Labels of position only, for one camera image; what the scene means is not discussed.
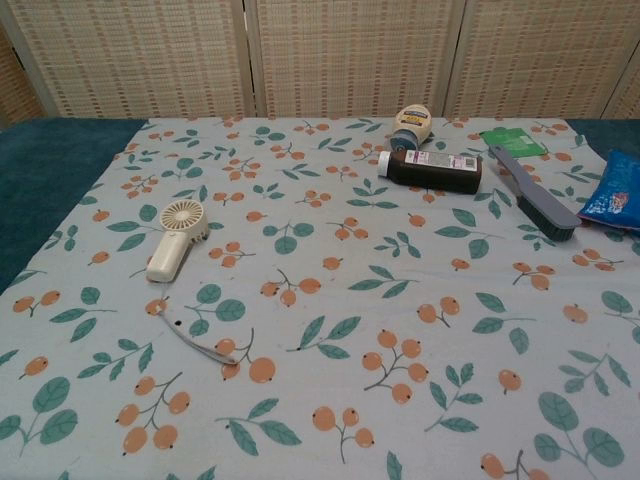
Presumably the cream handheld fan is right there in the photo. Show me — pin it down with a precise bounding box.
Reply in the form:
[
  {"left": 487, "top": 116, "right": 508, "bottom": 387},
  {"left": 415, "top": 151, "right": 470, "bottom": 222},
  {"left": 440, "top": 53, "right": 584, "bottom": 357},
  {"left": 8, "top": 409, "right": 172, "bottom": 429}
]
[{"left": 145, "top": 199, "right": 210, "bottom": 285}]

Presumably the floral fruit print tablecloth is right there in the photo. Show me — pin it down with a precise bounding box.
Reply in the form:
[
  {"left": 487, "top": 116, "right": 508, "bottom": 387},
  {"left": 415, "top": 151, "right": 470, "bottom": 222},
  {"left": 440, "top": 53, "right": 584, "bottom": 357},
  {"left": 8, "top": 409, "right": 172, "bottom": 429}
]
[{"left": 0, "top": 116, "right": 640, "bottom": 480}]

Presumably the brown bottle white cap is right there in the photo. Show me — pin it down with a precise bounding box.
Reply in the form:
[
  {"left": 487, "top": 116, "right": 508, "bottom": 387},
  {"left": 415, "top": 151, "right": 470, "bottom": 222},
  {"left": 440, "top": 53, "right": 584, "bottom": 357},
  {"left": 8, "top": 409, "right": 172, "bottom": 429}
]
[{"left": 377, "top": 149, "right": 485, "bottom": 195}]

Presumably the cream squeeze bottle blue cap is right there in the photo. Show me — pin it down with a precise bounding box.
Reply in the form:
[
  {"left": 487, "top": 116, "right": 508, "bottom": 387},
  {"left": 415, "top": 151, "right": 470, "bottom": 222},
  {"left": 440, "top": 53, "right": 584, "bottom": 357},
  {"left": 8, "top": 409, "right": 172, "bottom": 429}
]
[{"left": 390, "top": 104, "right": 432, "bottom": 152}]

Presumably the woven bamboo folding screen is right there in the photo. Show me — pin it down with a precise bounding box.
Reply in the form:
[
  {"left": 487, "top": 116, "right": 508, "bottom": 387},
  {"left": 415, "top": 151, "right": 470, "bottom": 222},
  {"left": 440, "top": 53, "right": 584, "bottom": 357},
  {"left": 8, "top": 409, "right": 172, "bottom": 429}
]
[{"left": 0, "top": 0, "right": 640, "bottom": 129}]

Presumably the green card package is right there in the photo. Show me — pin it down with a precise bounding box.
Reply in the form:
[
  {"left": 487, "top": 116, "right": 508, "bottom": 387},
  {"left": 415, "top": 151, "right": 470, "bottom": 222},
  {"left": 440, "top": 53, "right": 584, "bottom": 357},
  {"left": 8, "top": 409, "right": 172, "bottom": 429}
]
[{"left": 479, "top": 128, "right": 544, "bottom": 159}]

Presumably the grey cleaning brush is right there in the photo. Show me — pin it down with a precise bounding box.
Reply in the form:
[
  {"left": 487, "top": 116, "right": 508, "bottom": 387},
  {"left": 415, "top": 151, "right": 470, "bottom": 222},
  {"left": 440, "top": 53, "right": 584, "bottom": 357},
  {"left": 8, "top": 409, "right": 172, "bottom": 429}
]
[{"left": 487, "top": 144, "right": 583, "bottom": 244}]

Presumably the teal table cover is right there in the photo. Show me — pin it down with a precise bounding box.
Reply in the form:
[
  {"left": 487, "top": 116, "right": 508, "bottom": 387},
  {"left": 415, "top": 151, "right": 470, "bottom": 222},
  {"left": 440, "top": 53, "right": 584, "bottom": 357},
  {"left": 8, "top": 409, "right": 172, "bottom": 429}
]
[{"left": 0, "top": 115, "right": 151, "bottom": 295}]

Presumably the blue snack bag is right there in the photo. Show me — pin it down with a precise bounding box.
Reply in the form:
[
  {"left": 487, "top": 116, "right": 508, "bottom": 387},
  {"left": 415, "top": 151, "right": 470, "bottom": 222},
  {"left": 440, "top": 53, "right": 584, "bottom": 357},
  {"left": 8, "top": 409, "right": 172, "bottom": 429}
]
[{"left": 577, "top": 149, "right": 640, "bottom": 232}]

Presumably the white fan wrist strap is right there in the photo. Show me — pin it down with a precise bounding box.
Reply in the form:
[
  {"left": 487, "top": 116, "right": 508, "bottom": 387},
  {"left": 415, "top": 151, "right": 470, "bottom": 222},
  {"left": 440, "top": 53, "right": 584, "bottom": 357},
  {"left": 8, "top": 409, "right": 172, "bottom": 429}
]
[{"left": 156, "top": 296, "right": 238, "bottom": 366}]

